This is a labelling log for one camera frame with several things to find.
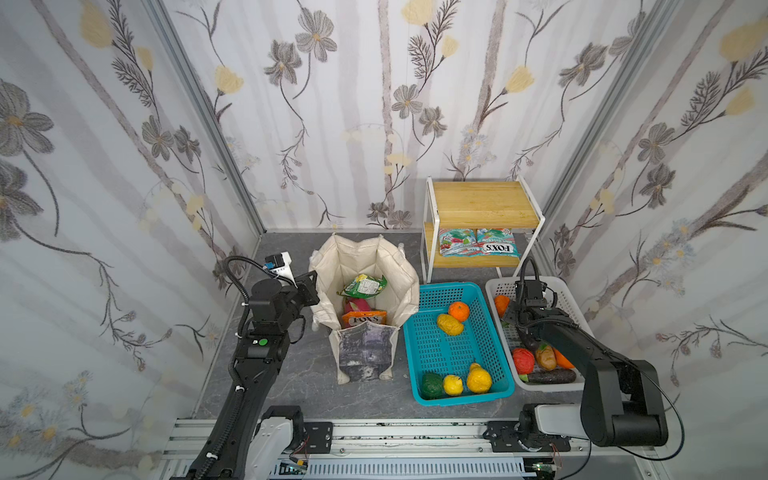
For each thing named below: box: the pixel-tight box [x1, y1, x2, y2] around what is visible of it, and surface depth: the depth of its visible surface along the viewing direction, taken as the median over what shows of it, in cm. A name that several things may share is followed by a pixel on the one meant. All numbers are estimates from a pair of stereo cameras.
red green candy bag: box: [439, 228, 477, 258], surface depth 95 cm
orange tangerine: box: [448, 301, 470, 323], surface depth 95 cm
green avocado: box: [420, 373, 443, 400], surface depth 79 cm
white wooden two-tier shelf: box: [420, 175, 545, 283], surface depth 84 cm
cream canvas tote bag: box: [310, 234, 419, 384], surface depth 82 cm
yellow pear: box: [467, 362, 492, 393], surface depth 80 cm
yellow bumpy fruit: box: [437, 314, 464, 336], surface depth 92 cm
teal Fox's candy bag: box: [476, 228, 521, 257], surface depth 95 cm
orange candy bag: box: [342, 311, 387, 329], surface depth 88 cm
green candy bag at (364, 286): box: [336, 274, 388, 299], surface depth 92 cm
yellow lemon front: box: [443, 374, 463, 396], surface depth 80 cm
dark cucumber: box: [519, 369, 577, 384], surface depth 83 cm
